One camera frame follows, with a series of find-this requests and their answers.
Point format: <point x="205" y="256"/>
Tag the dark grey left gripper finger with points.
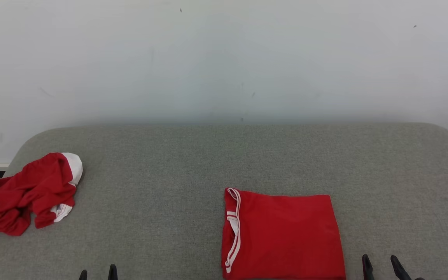
<point x="83" y="275"/>
<point x="112" y="273"/>

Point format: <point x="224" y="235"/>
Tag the grey fabric sofa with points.
<point x="169" y="175"/>

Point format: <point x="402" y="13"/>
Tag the red basketball jersey number 33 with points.
<point x="290" y="237"/>

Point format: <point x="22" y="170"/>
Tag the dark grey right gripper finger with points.
<point x="399" y="270"/>
<point x="368" y="270"/>

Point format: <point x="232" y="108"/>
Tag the red shorts with white stripe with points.
<point x="25" y="194"/>

